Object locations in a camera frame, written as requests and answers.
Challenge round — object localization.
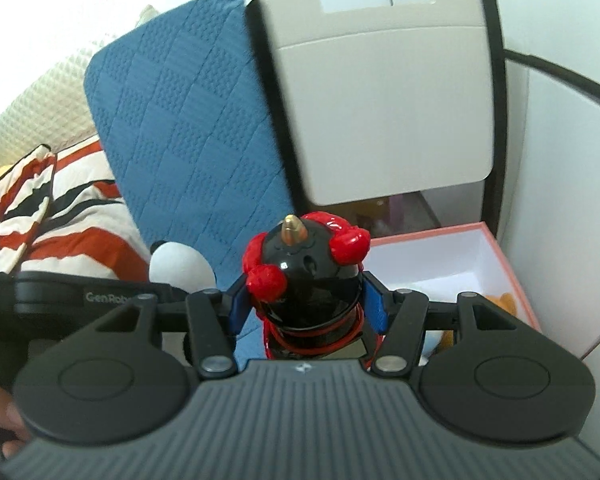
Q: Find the black white panda plush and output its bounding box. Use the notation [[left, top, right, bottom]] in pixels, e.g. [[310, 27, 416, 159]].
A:
[[148, 240, 216, 294]]

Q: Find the pink cardboard box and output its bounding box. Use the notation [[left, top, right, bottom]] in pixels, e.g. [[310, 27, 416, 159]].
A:
[[363, 223, 540, 333]]

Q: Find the red white striped bedding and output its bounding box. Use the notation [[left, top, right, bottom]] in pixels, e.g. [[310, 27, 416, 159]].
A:
[[0, 134, 150, 282]]

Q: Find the brown dog plush toy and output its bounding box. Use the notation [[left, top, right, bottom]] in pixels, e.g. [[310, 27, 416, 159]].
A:
[[422, 292, 519, 359]]

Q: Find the cream quilted headboard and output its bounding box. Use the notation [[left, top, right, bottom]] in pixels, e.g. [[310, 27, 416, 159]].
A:
[[0, 6, 159, 175]]

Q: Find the person's hand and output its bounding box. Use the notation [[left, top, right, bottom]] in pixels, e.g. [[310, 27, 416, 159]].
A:
[[0, 387, 31, 458]]

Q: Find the blue textured pillow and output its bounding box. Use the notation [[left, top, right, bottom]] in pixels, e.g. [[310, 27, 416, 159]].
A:
[[83, 0, 301, 361]]

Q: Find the black red figurine toy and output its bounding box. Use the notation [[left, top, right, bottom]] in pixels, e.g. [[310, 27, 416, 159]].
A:
[[242, 211, 382, 365]]

